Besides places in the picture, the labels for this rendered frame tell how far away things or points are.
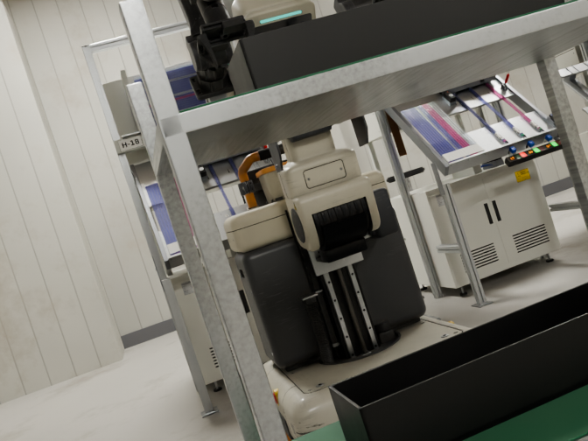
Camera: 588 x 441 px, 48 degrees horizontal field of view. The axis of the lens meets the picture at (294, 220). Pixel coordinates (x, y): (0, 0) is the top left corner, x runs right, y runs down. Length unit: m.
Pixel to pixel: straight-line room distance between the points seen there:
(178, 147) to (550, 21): 0.57
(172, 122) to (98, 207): 5.36
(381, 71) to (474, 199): 2.89
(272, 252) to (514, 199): 2.10
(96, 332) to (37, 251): 0.80
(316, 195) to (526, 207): 2.28
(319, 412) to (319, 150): 0.72
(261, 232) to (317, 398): 0.56
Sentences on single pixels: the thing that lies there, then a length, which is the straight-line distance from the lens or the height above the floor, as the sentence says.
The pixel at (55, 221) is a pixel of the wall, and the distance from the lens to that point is 5.60.
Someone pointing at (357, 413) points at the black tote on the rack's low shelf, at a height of 0.45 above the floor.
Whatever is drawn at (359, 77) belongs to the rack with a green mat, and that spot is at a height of 0.93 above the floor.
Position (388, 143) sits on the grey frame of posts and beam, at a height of 0.94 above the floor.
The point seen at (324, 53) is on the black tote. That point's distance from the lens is 1.08.
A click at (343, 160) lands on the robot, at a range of 1.87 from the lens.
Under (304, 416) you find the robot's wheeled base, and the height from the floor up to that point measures 0.24.
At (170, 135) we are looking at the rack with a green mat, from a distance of 0.84.
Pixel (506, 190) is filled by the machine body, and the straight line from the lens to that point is 3.87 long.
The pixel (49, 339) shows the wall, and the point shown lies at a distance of 5.65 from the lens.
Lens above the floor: 0.80
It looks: 2 degrees down
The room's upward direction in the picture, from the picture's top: 18 degrees counter-clockwise
